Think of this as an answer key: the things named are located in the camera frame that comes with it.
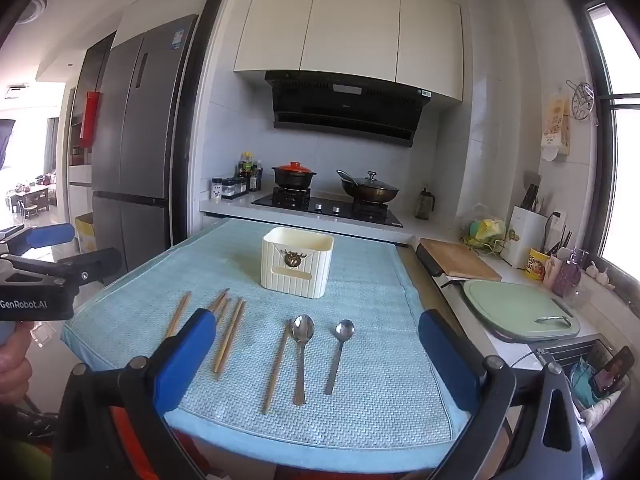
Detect steel spoon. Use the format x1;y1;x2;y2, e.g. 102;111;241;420
324;318;355;396
291;314;314;405

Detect white upper kitchen cabinets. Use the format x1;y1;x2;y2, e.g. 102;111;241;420
234;0;464;101

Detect person's left hand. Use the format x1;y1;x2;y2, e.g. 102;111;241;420
0;322;32;404

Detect green cutting board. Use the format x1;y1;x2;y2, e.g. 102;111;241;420
462;280;580;342

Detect wooden cutting board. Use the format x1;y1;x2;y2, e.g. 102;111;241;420
416;238;501;281

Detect yellow instant noodle cup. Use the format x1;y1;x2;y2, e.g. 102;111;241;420
525;248;549;281

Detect yellow green cloth rack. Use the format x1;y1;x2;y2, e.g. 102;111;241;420
461;203;506;256

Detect light blue woven table mat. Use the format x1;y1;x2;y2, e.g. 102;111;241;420
62;220;468;450

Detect smartphone in sink rack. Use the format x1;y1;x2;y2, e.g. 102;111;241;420
589;346;634;398

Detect cream utensil holder box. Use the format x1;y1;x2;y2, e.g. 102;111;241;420
260;228;334;299

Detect white knife block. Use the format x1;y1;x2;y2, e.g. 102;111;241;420
501;184;547;270

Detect dark glass jug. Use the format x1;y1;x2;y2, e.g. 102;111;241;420
414;188;436;220

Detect grey double door refrigerator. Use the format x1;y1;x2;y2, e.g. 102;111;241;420
91;14;198;280

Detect spice jar rack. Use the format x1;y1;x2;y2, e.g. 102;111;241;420
209;177;248;202

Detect seasoning bottles group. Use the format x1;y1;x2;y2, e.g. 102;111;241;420
236;152;262;192

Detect dark wok glass lid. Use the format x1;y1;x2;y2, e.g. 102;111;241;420
336;169;399;204

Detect black gas stove top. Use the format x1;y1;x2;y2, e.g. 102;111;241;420
253;188;402;228

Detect black pot orange lid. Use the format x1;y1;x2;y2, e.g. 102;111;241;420
272;162;316;190

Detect black range hood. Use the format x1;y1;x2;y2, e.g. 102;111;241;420
265;70;432;148

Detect red wall hanging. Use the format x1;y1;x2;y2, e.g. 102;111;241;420
79;91;101;148

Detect wall paper bag dispenser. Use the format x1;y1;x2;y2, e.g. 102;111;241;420
540;93;570;162

